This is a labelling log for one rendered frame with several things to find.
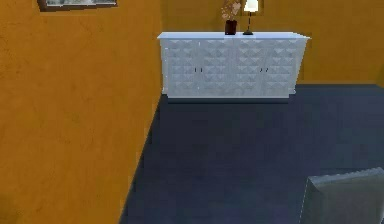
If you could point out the white patterned sideboard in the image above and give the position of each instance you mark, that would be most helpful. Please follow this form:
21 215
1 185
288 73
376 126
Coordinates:
233 66

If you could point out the dark red flower vase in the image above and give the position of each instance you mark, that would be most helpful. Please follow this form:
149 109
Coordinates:
230 27

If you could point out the white shade table lamp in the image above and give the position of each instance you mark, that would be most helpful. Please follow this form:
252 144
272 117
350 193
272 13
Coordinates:
248 20

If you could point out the grey upholstered chair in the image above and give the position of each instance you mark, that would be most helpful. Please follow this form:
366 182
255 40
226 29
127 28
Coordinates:
346 200

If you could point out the dark framed wall picture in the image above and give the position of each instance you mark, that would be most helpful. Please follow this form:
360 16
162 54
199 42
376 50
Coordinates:
76 4

